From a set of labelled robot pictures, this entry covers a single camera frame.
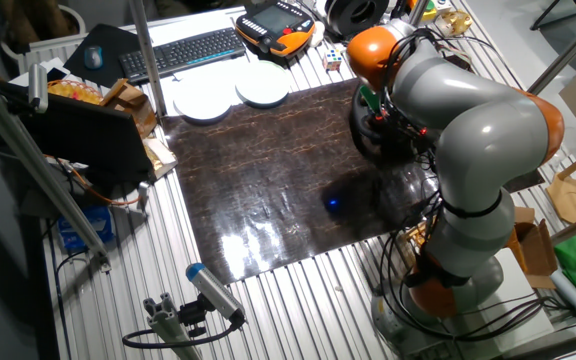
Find open brown cardboard box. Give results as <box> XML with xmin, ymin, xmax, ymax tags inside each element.
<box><xmin>500</xmin><ymin>205</ymin><xmax>559</xmax><ymax>291</ymax></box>

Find white yellow packet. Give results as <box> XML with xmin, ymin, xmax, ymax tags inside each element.
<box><xmin>142</xmin><ymin>137</ymin><xmax>179</xmax><ymax>181</ymax></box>

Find black computer keyboard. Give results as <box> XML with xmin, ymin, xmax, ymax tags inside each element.
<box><xmin>117</xmin><ymin>27</ymin><xmax>247</xmax><ymax>85</ymax></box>

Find black camera cable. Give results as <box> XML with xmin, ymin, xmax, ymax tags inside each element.
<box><xmin>121</xmin><ymin>312</ymin><xmax>247</xmax><ymax>350</ymax></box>

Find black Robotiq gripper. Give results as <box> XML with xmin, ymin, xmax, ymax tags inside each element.
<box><xmin>370</xmin><ymin>104</ymin><xmax>407</xmax><ymax>136</ymax></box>

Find orange cable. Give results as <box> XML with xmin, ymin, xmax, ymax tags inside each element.
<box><xmin>42</xmin><ymin>152</ymin><xmax>144</xmax><ymax>207</ymax></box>

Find black racing steering wheel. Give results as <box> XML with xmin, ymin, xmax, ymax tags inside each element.
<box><xmin>349</xmin><ymin>84</ymin><xmax>424</xmax><ymax>161</ymax></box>

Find gold shiny object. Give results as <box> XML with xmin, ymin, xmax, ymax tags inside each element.
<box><xmin>435</xmin><ymin>9</ymin><xmax>474</xmax><ymax>37</ymax></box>

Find Rubik's cube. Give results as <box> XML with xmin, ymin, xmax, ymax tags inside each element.
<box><xmin>322</xmin><ymin>48</ymin><xmax>343</xmax><ymax>72</ymax></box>

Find white paper roll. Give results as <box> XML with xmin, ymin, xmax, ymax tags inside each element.
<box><xmin>550</xmin><ymin>269</ymin><xmax>576</xmax><ymax>326</ymax></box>

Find aluminium profile camera mount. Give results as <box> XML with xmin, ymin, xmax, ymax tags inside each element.
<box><xmin>142</xmin><ymin>293</ymin><xmax>204</xmax><ymax>360</ymax></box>

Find black filament spool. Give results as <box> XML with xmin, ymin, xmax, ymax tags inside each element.
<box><xmin>325</xmin><ymin>0</ymin><xmax>392</xmax><ymax>39</ymax></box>

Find orange black teach pendant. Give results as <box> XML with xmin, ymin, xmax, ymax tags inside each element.
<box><xmin>235</xmin><ymin>0</ymin><xmax>317</xmax><ymax>59</ymax></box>

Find slanted aluminium frame pole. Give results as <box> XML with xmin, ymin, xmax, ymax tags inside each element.
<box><xmin>0</xmin><ymin>69</ymin><xmax>112</xmax><ymax>271</ymax></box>

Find black laptop screen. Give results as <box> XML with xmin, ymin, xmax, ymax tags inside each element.
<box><xmin>20</xmin><ymin>92</ymin><xmax>154</xmax><ymax>184</ymax></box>

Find blue tissue pack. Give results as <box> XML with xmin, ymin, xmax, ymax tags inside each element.
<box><xmin>56</xmin><ymin>204</ymin><xmax>115</xmax><ymax>254</ymax></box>

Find black mouse pad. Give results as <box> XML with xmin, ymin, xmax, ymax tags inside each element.
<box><xmin>62</xmin><ymin>23</ymin><xmax>142</xmax><ymax>89</ymax></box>

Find black steering wheel base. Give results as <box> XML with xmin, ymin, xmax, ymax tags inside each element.
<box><xmin>372</xmin><ymin>134</ymin><xmax>422</xmax><ymax>162</ymax></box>

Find small white box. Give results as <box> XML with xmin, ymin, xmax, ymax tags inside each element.
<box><xmin>7</xmin><ymin>56</ymin><xmax>72</xmax><ymax>89</ymax></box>

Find dark brown marble mat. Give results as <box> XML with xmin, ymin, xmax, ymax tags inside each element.
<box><xmin>161</xmin><ymin>77</ymin><xmax>547</xmax><ymax>286</ymax></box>

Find silver depth camera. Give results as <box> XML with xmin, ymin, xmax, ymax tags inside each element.
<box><xmin>27</xmin><ymin>63</ymin><xmax>50</xmax><ymax>114</ymax></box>

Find yellow green button box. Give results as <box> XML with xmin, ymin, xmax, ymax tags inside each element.
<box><xmin>407</xmin><ymin>0</ymin><xmax>439</xmax><ymax>21</ymax></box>

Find aluminium profile post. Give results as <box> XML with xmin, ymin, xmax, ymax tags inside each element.
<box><xmin>127</xmin><ymin>0</ymin><xmax>168</xmax><ymax>119</ymax></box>
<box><xmin>527</xmin><ymin>2</ymin><xmax>576</xmax><ymax>94</ymax></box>

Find blue grey computer mouse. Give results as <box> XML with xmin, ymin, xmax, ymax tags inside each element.
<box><xmin>83</xmin><ymin>45</ymin><xmax>104</xmax><ymax>71</ymax></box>

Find silver camera with blue cap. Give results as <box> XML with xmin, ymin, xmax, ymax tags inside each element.
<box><xmin>185</xmin><ymin>262</ymin><xmax>247</xmax><ymax>324</ymax></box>

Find white plate with green rim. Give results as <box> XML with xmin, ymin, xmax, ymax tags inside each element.
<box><xmin>234</xmin><ymin>60</ymin><xmax>292</xmax><ymax>109</ymax></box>

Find black camera ball mount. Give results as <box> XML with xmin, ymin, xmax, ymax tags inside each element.
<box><xmin>177</xmin><ymin>294</ymin><xmax>212</xmax><ymax>339</ymax></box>

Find white round plate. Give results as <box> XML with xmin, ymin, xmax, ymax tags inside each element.
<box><xmin>172</xmin><ymin>59</ymin><xmax>242</xmax><ymax>104</ymax></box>
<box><xmin>172</xmin><ymin>79</ymin><xmax>233</xmax><ymax>124</ymax></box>

